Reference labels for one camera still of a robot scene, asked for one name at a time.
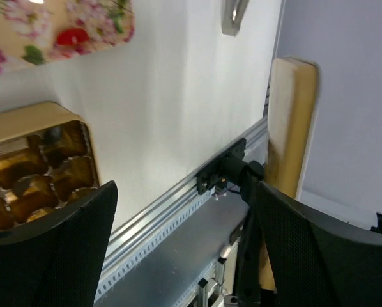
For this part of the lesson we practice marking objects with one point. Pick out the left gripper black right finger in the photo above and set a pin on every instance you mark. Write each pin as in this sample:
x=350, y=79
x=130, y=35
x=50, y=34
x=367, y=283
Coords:
x=316, y=259

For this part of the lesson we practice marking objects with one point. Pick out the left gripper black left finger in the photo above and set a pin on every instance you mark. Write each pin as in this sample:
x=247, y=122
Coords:
x=57, y=260

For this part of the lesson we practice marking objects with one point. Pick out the silver tin lid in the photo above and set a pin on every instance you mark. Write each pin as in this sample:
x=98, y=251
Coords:
x=292, y=101

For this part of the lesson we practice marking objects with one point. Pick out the metal tongs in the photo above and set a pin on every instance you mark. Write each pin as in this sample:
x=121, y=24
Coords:
x=232, y=16

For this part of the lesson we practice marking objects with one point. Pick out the gold chocolate box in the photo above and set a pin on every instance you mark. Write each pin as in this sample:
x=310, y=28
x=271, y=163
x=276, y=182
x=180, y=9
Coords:
x=46, y=162

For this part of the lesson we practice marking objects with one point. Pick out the red white chocolate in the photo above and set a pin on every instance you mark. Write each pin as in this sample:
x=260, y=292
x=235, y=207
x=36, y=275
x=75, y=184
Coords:
x=72, y=36

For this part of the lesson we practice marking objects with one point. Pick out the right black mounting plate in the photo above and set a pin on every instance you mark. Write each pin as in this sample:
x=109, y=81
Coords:
x=219, y=169

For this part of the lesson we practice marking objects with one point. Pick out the floral tray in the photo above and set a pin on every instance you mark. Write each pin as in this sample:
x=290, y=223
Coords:
x=28, y=30

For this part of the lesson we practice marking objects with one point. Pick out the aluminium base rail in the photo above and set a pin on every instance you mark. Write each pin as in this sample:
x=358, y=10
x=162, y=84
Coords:
x=135, y=229

